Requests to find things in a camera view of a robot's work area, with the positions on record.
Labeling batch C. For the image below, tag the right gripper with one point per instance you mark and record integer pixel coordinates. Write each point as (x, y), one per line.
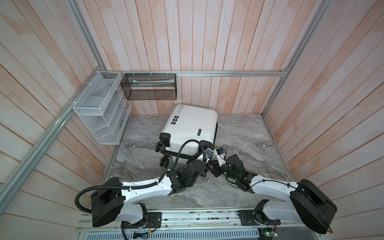
(214, 169)

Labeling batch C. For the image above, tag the white and black suitcase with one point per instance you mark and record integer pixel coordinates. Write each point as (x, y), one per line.
(187, 129)

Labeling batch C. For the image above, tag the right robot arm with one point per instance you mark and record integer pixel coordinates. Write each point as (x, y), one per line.
(300, 202)

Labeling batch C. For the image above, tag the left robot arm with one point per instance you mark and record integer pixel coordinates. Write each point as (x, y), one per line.
(121, 201)

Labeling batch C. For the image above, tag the green circuit board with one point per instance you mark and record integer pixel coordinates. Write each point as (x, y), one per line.
(267, 234)

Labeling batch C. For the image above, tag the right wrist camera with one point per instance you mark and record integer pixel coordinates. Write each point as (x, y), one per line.
(221, 156)

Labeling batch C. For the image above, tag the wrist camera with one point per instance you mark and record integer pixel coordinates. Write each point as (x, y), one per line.
(208, 155)
(221, 156)

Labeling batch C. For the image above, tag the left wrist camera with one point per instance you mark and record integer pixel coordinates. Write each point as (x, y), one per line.
(208, 155)

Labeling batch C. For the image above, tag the aluminium front rail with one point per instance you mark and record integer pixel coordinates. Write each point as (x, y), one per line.
(187, 219)

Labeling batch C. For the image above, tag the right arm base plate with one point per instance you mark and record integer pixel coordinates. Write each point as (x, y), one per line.
(252, 217)

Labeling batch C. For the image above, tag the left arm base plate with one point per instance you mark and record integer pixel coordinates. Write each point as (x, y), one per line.
(151, 220)

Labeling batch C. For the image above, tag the black mesh wall basket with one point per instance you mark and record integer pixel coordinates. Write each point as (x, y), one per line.
(138, 87)

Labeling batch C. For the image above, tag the white wire mesh rack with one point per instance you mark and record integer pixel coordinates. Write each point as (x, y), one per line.
(103, 108)

